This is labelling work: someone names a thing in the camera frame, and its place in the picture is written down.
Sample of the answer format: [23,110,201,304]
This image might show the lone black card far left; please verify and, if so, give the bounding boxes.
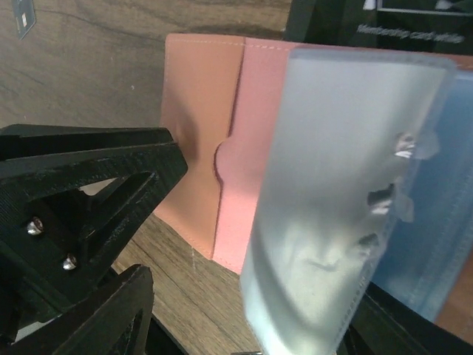
[11,0,36,39]

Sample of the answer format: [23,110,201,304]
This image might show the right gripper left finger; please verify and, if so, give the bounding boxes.
[1,265,154,354]

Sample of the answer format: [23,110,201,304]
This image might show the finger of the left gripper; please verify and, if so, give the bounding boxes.
[1,124,188,325]

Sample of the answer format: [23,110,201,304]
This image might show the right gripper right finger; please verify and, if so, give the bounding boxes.
[339,283,472,355]

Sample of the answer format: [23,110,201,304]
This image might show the black cards under blue pile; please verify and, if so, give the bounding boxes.
[284,0,472,55]

